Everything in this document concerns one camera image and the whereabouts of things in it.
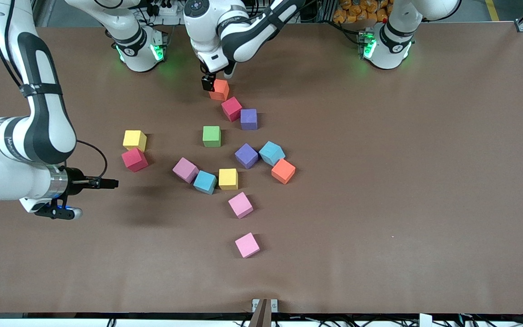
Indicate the orange foam cube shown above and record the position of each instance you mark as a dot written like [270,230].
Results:
[221,91]
[283,171]

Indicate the orange packets pile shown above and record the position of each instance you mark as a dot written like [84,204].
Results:
[361,11]

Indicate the blue foam cube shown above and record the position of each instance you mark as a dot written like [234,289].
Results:
[271,153]
[204,181]

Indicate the yellow foam cube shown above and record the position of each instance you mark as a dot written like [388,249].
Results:
[228,179]
[134,140]

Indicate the brown table cover sheet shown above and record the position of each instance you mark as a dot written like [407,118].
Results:
[379,227]

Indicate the red foam cube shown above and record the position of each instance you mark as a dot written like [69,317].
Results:
[231,110]
[134,160]

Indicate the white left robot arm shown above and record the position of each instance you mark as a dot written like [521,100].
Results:
[207,36]

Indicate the pink foam cube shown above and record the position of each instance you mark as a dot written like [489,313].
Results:
[240,205]
[185,170]
[247,245]

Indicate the aluminium frame post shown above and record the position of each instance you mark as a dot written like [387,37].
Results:
[328,10]

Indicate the purple foam cube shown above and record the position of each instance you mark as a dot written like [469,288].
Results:
[246,156]
[249,119]

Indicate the green foam cube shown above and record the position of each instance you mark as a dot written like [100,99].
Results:
[211,136]

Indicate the white power strip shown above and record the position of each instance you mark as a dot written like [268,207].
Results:
[168,10]

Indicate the small metal bracket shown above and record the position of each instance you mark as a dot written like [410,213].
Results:
[274,305]

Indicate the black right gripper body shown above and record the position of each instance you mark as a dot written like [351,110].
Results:
[75,180]

